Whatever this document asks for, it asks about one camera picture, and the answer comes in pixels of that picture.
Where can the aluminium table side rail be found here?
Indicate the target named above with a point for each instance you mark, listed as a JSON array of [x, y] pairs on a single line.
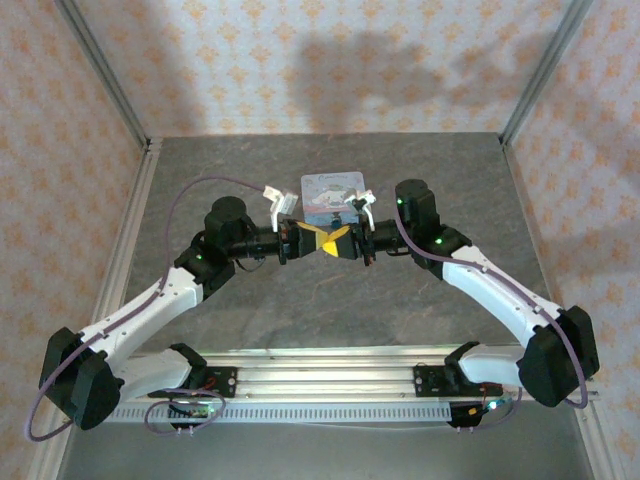
[[135, 210], [531, 225]]

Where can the circuit board with green LED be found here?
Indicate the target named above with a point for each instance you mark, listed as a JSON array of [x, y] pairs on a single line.
[[482, 409], [197, 410]]

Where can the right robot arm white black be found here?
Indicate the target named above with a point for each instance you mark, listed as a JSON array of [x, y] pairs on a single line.
[[500, 290]]

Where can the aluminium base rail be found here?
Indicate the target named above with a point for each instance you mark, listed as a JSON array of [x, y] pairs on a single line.
[[325, 375]]

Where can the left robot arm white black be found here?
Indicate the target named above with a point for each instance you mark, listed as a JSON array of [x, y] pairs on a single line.
[[150, 310]]

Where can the aluminium frame post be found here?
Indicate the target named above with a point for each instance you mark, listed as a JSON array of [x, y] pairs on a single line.
[[105, 75], [545, 70]]

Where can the light blue pouch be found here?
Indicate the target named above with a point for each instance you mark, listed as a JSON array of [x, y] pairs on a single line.
[[325, 192]]

